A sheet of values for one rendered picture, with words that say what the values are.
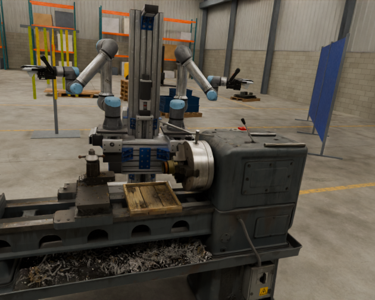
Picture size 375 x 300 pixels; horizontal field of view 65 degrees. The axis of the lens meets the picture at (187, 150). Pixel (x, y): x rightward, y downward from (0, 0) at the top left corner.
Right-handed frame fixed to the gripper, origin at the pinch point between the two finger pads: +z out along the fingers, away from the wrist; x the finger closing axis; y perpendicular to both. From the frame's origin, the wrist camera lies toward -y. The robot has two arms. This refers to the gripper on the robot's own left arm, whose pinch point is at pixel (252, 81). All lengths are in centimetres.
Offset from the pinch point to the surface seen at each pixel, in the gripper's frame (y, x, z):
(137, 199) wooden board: 57, 95, -64
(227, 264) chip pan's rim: 91, 102, -5
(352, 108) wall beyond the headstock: 272, -1010, 478
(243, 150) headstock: 23, 83, -5
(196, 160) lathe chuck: 30, 88, -30
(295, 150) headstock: 26, 67, 27
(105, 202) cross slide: 45, 118, -73
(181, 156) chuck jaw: 34, 77, -41
